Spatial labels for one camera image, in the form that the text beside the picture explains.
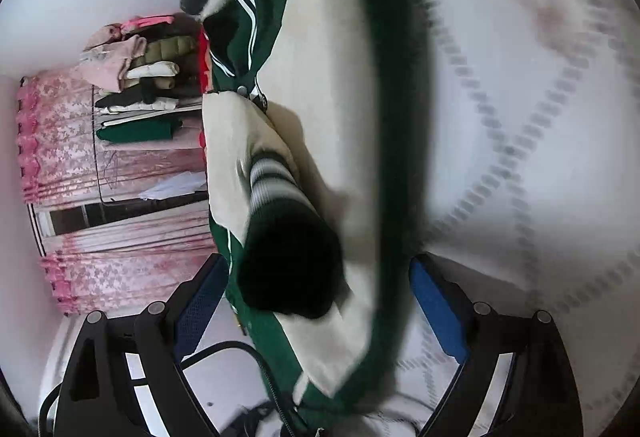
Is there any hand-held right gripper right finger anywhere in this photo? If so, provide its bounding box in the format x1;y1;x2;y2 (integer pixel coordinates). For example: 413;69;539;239
407;252;584;437

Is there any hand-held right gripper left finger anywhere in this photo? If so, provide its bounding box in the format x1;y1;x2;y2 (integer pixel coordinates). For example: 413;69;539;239
52;252;230;437

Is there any green and cream varsity jacket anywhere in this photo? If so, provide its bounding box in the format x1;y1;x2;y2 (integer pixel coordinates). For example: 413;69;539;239
200;0;437;437

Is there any black metal clothes rack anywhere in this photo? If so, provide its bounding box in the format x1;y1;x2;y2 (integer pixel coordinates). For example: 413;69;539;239
82;14;208;205

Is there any pink floral curtain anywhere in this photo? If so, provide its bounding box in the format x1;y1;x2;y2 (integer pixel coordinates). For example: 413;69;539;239
16;71;223;318

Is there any white shirt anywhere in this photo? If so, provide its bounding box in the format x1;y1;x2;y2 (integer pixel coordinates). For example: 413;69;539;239
137;170;209;202

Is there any green garment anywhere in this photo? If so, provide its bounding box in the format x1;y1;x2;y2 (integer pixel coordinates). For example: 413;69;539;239
96;119;184;144

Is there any white grey patterned sheet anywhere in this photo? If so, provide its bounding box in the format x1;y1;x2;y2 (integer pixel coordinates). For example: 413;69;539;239
390;0;640;437

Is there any white puffer jacket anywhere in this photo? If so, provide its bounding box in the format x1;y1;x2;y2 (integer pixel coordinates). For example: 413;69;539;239
121;60;181;81

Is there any red floral blanket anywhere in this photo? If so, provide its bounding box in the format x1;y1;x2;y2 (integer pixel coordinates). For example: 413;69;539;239
197;28;212;150

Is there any olive puffer vest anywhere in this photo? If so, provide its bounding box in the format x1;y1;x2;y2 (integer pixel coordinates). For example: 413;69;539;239
144;35;200;64

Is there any pale pink garment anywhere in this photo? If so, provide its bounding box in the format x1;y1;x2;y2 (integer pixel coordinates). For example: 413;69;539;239
81;22;149;94

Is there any bright pink garment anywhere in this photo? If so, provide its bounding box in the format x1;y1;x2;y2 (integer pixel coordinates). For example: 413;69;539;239
124;15;175;32

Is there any black cable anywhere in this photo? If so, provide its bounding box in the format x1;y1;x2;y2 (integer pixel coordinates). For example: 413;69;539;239
39;341;313;437

